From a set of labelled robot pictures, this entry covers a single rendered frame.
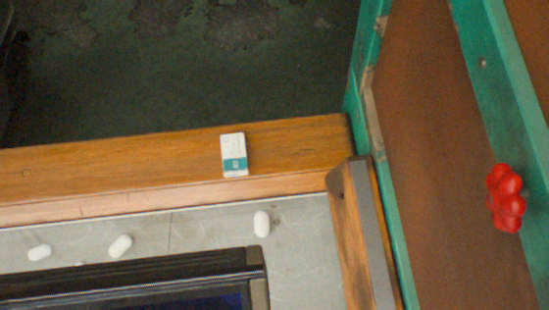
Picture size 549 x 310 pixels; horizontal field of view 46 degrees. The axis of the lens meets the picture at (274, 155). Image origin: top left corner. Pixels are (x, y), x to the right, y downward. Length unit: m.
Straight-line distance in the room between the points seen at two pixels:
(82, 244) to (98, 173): 0.10
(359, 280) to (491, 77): 0.41
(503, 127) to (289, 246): 0.52
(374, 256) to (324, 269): 0.13
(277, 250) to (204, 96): 1.04
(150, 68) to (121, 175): 1.05
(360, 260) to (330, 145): 0.22
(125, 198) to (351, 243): 0.33
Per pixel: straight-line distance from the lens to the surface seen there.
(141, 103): 1.91
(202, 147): 0.95
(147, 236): 0.93
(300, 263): 0.90
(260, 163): 0.93
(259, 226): 0.90
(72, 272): 0.58
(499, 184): 0.41
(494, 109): 0.45
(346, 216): 0.83
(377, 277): 0.78
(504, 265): 0.51
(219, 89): 1.90
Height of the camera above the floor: 1.61
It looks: 64 degrees down
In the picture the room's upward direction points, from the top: straight up
